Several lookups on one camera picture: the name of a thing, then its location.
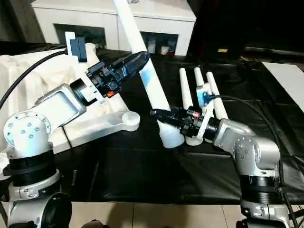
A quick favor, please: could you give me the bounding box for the white plastic table leg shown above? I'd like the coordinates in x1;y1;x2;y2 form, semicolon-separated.
194;67;208;91
179;68;204;146
112;0;185;149
205;72;230;121

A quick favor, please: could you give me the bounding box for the white flat board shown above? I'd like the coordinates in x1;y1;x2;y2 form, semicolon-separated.
262;61;304;106

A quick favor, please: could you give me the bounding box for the black work mat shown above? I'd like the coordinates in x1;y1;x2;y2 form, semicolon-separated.
0;40;304;205

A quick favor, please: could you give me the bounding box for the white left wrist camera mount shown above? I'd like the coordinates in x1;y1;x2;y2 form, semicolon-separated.
64;30;106;106

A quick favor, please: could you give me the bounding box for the white plastic table top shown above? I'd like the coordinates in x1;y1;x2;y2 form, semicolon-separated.
0;42;141;152

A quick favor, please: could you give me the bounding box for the black metal rail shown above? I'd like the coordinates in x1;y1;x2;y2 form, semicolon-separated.
244;46;304;57

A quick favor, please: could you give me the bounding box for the white cabinet with glass doors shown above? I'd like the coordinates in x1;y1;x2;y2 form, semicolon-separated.
31;0;197;57

